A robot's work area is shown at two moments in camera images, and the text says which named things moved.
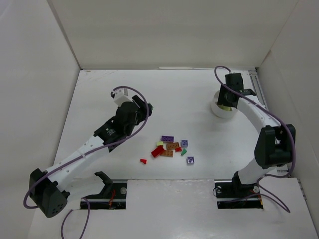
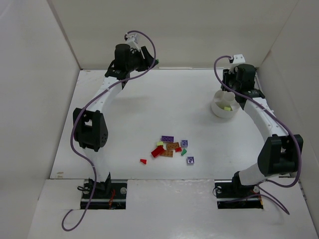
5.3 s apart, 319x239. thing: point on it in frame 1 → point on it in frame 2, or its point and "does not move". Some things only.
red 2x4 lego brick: x=158 y=151 does not move
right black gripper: x=225 y=97 → x=229 y=81
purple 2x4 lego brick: x=166 y=138 does not move
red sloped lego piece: x=144 y=161 does not move
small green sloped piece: x=183 y=152 does not move
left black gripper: x=143 y=108 → x=146 y=58
